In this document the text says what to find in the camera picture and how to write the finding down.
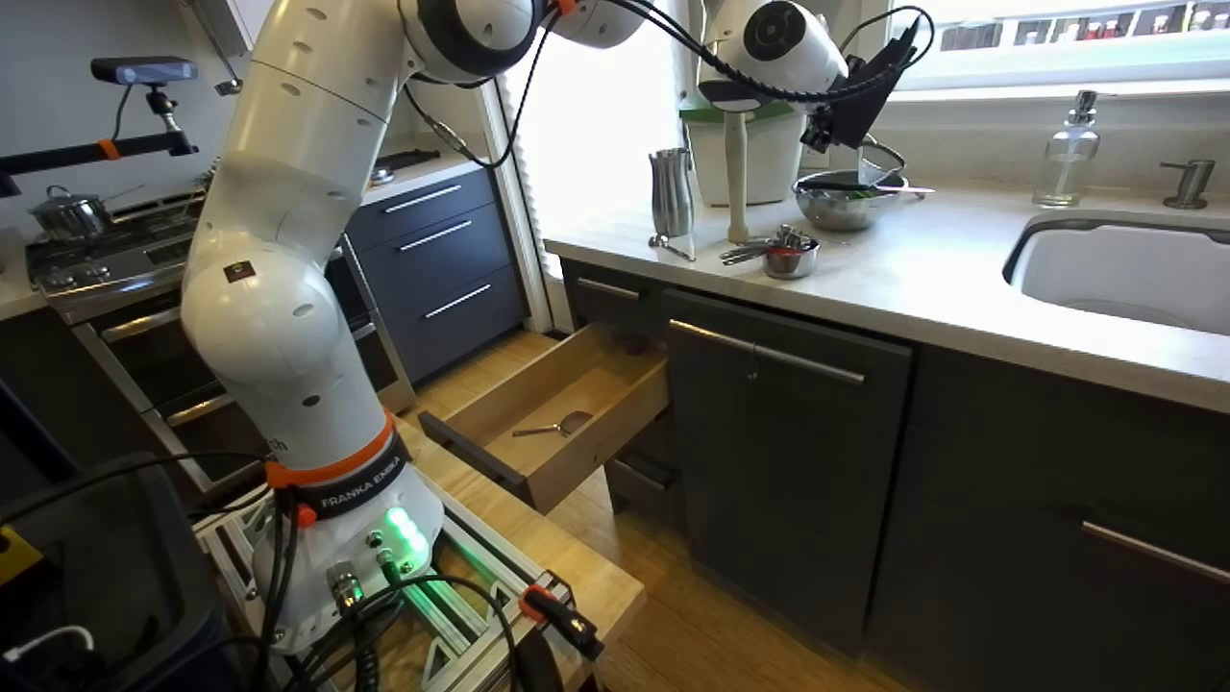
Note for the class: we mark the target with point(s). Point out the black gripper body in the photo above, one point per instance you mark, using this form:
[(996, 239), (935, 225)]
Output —
[(879, 80)]

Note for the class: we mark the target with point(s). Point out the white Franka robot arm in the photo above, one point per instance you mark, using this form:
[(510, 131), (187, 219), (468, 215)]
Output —
[(293, 233)]

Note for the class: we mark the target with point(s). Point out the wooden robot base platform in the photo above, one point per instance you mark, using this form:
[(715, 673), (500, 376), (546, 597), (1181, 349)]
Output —
[(552, 545)]

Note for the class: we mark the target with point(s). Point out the silver metal bowl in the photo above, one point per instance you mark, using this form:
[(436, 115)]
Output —
[(847, 215)]

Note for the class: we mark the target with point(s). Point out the silver tin cup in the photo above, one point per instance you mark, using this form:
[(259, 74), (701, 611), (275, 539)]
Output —
[(673, 193)]

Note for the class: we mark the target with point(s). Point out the small dark object on counter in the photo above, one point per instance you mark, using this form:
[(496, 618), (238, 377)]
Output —
[(792, 257)]

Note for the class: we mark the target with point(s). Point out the silver measuring spoons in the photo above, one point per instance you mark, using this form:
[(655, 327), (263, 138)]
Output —
[(671, 248)]

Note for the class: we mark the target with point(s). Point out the clear glass soap dispenser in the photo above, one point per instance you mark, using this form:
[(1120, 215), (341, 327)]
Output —
[(1067, 160)]

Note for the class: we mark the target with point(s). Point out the dark small drawer front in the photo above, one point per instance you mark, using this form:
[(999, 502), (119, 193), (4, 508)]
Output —
[(609, 303)]

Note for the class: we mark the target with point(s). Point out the white kitchen sink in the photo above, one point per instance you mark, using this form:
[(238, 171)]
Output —
[(1129, 274)]

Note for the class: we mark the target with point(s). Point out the blue grey drawer unit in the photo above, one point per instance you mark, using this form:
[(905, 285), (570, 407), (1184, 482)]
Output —
[(445, 274)]

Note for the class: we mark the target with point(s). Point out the open wooden drawer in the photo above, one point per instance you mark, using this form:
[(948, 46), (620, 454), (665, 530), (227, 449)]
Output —
[(552, 443)]

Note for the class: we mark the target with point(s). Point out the dark sink cabinet door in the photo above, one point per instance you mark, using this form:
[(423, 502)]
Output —
[(1049, 565)]

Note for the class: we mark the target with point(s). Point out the orange black clamp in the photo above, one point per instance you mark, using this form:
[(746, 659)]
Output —
[(560, 618)]

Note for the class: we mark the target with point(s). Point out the black kitchen range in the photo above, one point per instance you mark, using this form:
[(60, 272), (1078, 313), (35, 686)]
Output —
[(138, 372)]

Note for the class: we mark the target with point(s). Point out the silver kettle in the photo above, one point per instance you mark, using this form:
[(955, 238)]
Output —
[(72, 219)]

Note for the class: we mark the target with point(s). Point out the black storage bin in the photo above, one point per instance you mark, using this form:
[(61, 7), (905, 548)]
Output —
[(91, 577)]

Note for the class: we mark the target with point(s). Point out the white window frame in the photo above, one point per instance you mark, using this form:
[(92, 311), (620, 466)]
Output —
[(1062, 60)]

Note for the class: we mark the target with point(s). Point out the grey camera on stand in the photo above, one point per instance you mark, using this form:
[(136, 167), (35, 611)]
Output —
[(143, 71)]

